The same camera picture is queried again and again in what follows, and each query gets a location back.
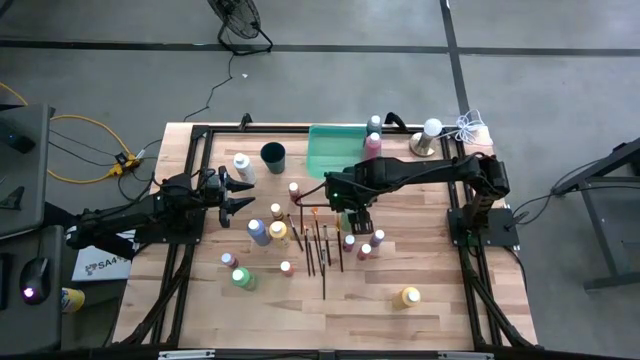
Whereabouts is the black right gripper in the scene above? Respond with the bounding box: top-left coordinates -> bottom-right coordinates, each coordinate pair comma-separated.
324,166 -> 377,235

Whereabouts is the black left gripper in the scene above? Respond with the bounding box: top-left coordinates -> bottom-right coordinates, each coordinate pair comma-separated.
201,165 -> 257,230

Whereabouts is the large white paint bottle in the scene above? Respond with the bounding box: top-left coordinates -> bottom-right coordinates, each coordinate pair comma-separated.
232,151 -> 258,186

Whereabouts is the large blue paint bottle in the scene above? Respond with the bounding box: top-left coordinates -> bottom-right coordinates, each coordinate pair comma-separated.
246,218 -> 273,248

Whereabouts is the orange fan paintbrush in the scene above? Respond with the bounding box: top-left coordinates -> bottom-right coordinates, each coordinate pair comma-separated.
310,206 -> 325,275

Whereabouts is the large yellow paint bottle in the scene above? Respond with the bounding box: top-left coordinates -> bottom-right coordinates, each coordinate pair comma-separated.
268,220 -> 292,249
392,286 -> 423,311

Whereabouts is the large pinkish red paint bottle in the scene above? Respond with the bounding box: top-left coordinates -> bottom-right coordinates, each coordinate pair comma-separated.
363,131 -> 384,161

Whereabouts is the dark green cup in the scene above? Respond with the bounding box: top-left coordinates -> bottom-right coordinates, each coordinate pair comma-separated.
259,141 -> 288,176

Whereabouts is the green translucent plastic tray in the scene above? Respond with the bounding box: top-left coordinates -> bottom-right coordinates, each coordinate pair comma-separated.
306,124 -> 384,182

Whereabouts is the brass lamp with white bulb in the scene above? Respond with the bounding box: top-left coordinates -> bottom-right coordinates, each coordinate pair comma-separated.
408,117 -> 445,159

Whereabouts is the yellow power strip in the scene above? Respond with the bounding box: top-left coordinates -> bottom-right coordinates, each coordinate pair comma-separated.
107,152 -> 140,178

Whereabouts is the white printed cardboard box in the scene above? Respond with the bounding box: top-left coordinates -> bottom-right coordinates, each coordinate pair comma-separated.
70,219 -> 139,283

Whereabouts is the black floor fan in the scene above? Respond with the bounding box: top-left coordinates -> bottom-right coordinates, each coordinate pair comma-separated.
206,0 -> 275,57

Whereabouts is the yellow can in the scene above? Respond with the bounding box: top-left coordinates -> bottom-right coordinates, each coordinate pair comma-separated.
60,286 -> 87,315

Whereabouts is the grey side table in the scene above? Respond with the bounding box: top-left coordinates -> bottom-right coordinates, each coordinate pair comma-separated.
0,103 -> 57,241

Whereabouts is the black computer mouse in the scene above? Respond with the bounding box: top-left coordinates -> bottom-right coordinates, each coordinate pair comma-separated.
18,256 -> 52,306

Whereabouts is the black device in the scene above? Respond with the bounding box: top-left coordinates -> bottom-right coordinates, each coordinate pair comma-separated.
0,130 -> 38,155

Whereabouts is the dark grey desk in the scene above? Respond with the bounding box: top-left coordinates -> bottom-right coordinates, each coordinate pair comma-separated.
0,224 -> 66,354

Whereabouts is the black fan cable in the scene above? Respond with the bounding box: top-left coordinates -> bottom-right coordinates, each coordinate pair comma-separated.
182,52 -> 236,124

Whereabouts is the white cable bundle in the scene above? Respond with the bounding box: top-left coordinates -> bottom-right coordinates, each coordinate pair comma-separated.
439,108 -> 495,148

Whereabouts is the black floor cable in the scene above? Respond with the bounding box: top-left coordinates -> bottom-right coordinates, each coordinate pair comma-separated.
47,128 -> 164,202

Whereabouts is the silver metal bracket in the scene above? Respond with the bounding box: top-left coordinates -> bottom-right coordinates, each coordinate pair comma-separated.
437,350 -> 496,360
157,349 -> 218,360

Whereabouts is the yellow extension cord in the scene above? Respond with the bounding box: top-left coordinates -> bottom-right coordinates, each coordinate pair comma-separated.
0,81 -> 133,185

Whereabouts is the black triangular bracket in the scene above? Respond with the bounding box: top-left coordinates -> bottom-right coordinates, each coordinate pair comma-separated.
0,185 -> 27,212

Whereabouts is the black metal table frame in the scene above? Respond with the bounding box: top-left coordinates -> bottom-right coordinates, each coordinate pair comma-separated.
549,135 -> 640,293

